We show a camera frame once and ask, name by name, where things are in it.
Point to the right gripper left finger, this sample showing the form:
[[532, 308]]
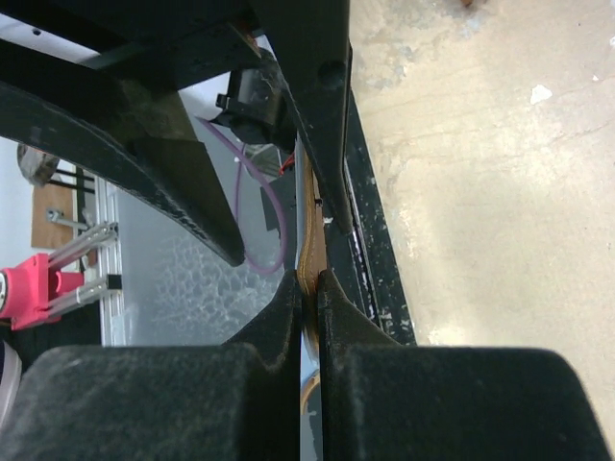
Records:
[[235, 401]]

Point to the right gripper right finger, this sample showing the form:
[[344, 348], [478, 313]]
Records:
[[385, 401]]

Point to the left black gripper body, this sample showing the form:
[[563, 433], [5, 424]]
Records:
[[164, 44]]

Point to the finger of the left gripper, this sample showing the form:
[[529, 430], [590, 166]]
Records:
[[311, 42], [99, 129]]

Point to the brown leather card holder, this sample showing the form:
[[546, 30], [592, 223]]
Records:
[[312, 260]]

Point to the pink tool with rods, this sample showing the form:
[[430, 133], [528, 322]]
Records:
[[40, 290]]

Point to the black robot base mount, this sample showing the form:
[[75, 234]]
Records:
[[363, 261]]

